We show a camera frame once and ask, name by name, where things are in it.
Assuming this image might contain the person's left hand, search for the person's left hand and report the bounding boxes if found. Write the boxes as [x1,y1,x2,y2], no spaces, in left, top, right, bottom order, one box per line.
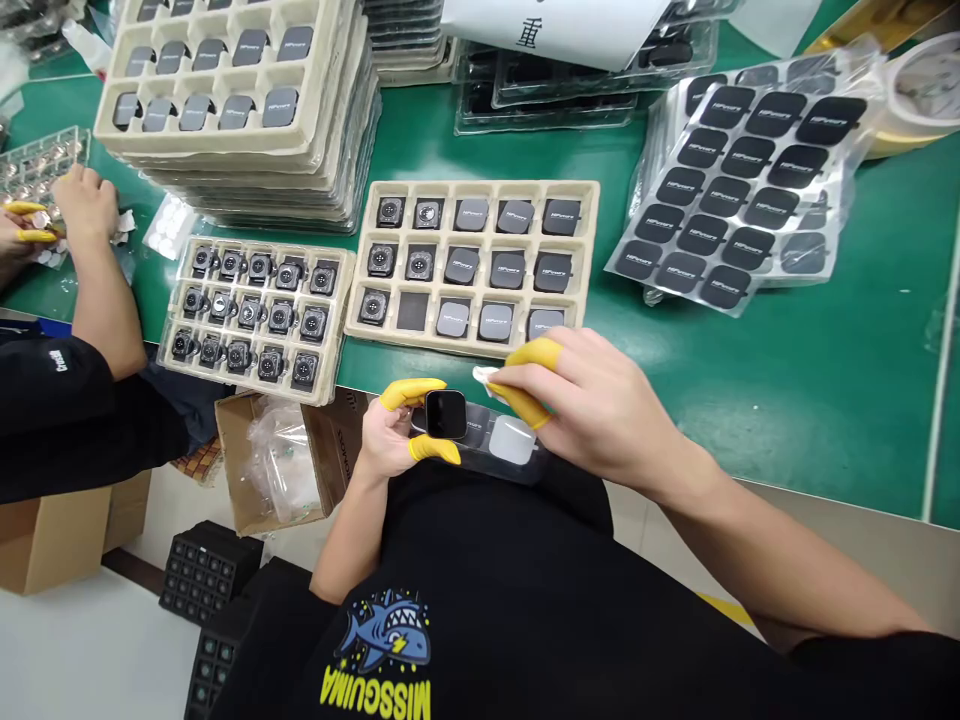
[359,377,463,487]

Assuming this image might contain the person's right hand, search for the person's right hand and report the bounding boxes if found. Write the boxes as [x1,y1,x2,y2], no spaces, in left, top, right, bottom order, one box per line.
[485,328,690,496]

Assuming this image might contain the person's right thumb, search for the person's right thumb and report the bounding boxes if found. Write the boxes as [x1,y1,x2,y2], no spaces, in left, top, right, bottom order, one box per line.
[485,378,579,438]

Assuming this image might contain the person's right index finger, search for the person's right index finger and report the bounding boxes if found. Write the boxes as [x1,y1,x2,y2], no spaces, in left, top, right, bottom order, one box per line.
[503,329,601,373]

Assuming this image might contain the person's left thumb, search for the person's left thumb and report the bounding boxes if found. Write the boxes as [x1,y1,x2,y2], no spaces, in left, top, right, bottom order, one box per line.
[407,437,463,466]

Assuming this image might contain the person's left index finger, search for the person's left index finger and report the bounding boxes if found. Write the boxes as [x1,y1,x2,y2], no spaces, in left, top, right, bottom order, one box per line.
[380,377,429,412]

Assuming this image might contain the single black smartwatch case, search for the single black smartwatch case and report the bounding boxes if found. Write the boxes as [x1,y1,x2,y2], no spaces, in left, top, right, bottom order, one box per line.
[423,388,471,441]

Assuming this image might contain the clear protective film strip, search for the clear protective film strip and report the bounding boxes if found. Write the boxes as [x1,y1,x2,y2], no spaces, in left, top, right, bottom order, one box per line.
[408,408,553,487]

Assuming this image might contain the open cardboard box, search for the open cardboard box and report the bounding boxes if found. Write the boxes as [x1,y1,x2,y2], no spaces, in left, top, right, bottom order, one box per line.
[213,386,370,538]

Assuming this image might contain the rows of mixed smartwatches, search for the rows of mixed smartwatches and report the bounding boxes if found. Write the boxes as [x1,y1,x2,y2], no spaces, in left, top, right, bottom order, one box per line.
[358,194,585,348]

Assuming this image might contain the beige pulp tray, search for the beige pulp tray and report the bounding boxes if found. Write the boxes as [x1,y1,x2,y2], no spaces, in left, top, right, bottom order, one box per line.
[343,179,603,360]
[155,233,358,408]

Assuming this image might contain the pile of clear plastic bags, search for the pile of clear plastic bags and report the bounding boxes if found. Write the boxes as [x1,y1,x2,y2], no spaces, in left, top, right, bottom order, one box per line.
[243,397,328,526]

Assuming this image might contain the rows of back-up smartwatches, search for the rows of back-up smartwatches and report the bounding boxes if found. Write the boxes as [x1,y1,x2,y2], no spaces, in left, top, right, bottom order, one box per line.
[170,245,340,391]

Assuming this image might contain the woven seat cushion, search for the woven seat cushion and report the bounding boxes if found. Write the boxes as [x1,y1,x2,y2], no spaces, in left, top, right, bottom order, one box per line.
[168,433,226,490]

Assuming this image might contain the pile of black sticker sheets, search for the pile of black sticker sheets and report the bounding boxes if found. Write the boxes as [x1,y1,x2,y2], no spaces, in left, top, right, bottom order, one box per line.
[603,50,877,321]

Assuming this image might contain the stack of black grid trays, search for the stack of black grid trays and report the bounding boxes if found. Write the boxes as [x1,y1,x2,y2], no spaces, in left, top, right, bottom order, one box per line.
[158,520,266,628]
[182,596,261,720]

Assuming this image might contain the stack of black blister trays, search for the stack of black blister trays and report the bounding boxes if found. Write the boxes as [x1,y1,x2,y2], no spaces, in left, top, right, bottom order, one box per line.
[453,11,723,138]

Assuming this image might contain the white round sticker sheet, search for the white round sticker sheet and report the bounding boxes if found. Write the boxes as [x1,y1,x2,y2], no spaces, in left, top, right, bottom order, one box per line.
[141,192,199,261]

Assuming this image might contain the stack of loaded pulp trays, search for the stack of loaded pulp trays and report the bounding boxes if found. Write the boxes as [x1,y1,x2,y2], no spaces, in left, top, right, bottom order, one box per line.
[93,0,385,238]

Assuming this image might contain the white paper sheet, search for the white paper sheet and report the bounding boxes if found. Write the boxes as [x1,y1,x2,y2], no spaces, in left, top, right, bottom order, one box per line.
[438,0,676,74]
[722,0,826,63]

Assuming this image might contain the stack of grey trays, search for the stack of grey trays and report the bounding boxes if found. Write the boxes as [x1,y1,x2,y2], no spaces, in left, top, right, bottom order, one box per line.
[362,0,460,88]

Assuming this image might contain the closed brown cardboard box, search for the closed brown cardboard box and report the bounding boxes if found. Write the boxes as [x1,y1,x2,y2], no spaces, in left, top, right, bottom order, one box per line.
[0,468,156,598]

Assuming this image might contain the clear plastic wrap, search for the clear plastic wrap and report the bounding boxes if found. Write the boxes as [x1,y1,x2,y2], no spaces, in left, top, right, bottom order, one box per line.
[922,287,960,358]

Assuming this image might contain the roll of yellowish tape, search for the roll of yellowish tape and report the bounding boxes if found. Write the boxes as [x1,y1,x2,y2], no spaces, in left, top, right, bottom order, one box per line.
[860,31,960,160]

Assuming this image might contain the clear blister tray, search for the clear blister tray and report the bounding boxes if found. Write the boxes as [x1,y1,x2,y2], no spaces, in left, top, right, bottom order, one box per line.
[0,125,94,209]

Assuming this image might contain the shiny gold sheet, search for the shiny gold sheet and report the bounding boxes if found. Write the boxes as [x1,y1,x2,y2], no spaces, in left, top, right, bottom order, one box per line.
[806,0,960,60]

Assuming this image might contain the clear plastic packaging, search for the clear plastic packaging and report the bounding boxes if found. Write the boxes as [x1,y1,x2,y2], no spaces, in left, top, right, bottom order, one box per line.
[0,0,115,108]

